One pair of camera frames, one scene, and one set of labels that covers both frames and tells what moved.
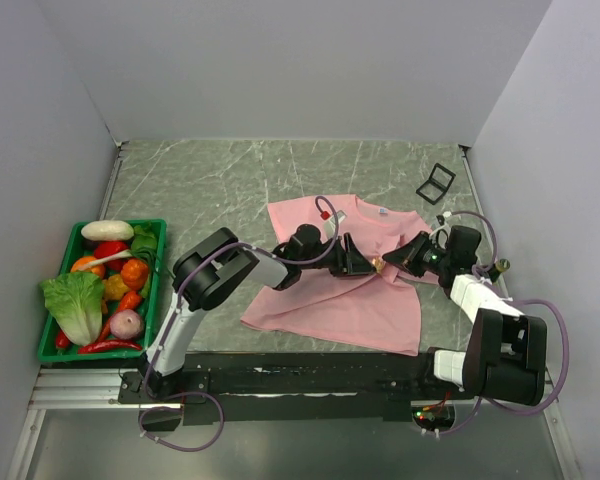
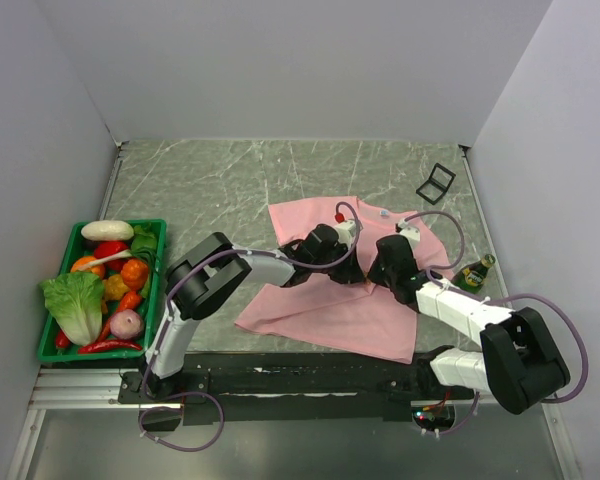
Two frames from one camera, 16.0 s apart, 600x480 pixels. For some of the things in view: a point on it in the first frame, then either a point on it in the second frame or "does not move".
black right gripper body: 432,260 → 381,275
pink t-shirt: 380,310 does not move
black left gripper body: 327,257 does not move
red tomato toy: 109,247 does not move
